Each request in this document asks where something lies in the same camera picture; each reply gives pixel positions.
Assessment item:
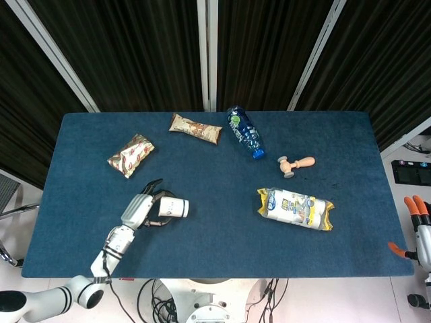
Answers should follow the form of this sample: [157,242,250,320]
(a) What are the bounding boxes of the right orange-tipped silver robot hand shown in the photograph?
[387,194,431,272]

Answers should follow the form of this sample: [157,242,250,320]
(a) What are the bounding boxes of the left black-fingered silver robot hand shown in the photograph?
[119,178,178,231]

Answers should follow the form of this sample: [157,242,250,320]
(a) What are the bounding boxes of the white paper cup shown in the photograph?
[158,196,191,219]

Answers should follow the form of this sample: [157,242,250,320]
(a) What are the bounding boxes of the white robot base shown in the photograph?
[158,278,267,323]

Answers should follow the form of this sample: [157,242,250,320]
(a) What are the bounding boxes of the gold red snack packet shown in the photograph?
[106,133,156,179]

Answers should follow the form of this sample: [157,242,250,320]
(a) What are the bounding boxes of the black caster wheel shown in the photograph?
[407,293,431,309]

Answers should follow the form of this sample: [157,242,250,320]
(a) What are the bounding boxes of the black flat floor device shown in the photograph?
[391,159,431,186]

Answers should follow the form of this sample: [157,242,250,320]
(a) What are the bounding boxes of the blue felt table cover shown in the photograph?
[20,111,415,279]

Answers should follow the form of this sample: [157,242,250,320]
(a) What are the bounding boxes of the beige brown snack packet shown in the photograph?
[168,112,224,146]

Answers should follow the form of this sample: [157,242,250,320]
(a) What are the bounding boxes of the grey metal chair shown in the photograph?
[0,173,40,267]

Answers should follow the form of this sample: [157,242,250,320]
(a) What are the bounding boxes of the blue plastic drink bottle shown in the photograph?
[226,106,267,161]

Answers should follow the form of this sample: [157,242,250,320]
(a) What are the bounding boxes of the yellow white roll package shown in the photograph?
[257,187,335,233]

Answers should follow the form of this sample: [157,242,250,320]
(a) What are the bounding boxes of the small wooden toy hammer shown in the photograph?
[277,155,317,179]

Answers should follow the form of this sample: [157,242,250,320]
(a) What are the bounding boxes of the black pleated curtain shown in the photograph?
[296,0,431,152]
[0,0,92,190]
[28,0,205,113]
[217,0,333,112]

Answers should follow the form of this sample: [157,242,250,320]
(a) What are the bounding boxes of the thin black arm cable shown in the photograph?
[100,247,137,323]

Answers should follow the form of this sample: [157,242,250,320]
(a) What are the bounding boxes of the black floor cable bundle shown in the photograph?
[137,278,179,323]
[247,278,290,323]

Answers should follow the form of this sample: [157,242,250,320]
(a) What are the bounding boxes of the loose black floor cables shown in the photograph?
[402,141,431,154]

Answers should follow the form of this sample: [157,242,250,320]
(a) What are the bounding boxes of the white partition frame post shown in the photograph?
[379,116,431,159]
[196,0,220,112]
[5,0,101,113]
[287,0,348,112]

